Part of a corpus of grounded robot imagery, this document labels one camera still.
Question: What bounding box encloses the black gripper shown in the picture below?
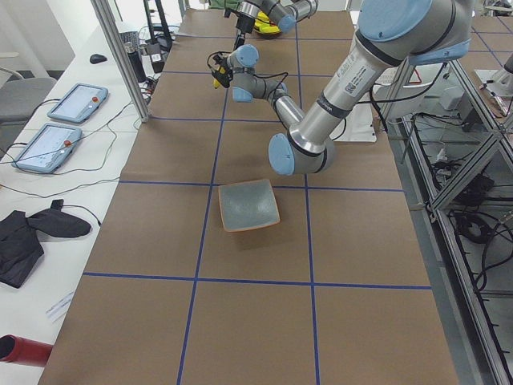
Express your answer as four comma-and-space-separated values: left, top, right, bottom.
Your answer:
214, 56, 232, 88
234, 14, 255, 48

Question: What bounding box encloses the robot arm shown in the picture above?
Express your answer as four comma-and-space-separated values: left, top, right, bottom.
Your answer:
223, 0, 318, 50
212, 0, 475, 176

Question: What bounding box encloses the fruit basket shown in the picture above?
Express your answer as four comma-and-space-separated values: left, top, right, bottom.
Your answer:
253, 11, 281, 38

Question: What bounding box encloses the grey square plate orange rim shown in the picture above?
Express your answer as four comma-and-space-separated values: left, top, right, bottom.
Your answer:
218, 179, 281, 233

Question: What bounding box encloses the black bottle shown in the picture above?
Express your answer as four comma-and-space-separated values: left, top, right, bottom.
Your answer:
123, 43, 147, 83

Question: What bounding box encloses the black computer mouse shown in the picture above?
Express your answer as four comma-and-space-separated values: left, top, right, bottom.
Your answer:
89, 54, 107, 64

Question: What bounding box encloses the teach pendant far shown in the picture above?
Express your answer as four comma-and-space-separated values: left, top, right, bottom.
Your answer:
46, 83, 109, 124

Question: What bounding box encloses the teach pendant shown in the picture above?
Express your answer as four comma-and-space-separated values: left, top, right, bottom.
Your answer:
11, 123, 83, 174
46, 83, 109, 124

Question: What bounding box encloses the teach pendant near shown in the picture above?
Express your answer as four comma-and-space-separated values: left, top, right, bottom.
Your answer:
11, 123, 83, 174

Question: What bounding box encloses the black cloth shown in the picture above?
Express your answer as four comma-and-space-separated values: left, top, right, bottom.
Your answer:
1, 199, 91, 289

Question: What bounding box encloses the red cylinder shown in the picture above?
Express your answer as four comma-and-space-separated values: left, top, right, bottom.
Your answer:
1, 334, 53, 367

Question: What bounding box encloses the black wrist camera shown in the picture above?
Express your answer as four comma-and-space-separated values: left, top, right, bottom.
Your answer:
207, 51, 225, 71

